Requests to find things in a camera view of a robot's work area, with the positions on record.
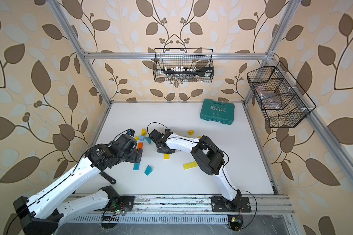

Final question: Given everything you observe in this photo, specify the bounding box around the plastic bag in basket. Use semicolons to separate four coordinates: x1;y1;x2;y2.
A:
256;86;282;110

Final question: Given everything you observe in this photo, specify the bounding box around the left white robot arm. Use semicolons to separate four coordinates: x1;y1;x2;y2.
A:
13;129;141;235

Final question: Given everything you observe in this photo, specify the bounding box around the socket rail with sockets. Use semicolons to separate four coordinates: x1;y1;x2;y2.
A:
158;67;215;78

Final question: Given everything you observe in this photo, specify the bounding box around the right wire basket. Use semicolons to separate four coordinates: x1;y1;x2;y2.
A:
247;62;316;128

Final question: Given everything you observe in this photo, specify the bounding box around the green plastic tool case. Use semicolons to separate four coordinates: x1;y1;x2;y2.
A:
200;99;235;125

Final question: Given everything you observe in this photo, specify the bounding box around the dark green hand tool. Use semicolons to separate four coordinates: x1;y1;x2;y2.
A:
100;171;116;185

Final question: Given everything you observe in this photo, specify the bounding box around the wire basket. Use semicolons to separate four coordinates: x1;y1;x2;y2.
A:
247;62;316;128
153;48;214;83

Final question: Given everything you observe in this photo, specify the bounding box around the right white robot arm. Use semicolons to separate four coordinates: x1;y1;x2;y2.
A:
150;129;252;213

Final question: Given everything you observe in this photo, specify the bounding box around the teal triangle block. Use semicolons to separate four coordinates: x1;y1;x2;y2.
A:
145;137;152;145
144;165;153;176

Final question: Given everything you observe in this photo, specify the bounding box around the back wire basket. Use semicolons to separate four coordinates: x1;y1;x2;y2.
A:
153;48;214;83

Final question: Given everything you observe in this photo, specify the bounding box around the long teal block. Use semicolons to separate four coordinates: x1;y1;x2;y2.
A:
133;163;140;171

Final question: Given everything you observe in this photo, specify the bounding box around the light blue cube block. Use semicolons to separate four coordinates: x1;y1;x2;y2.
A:
139;135;145;142

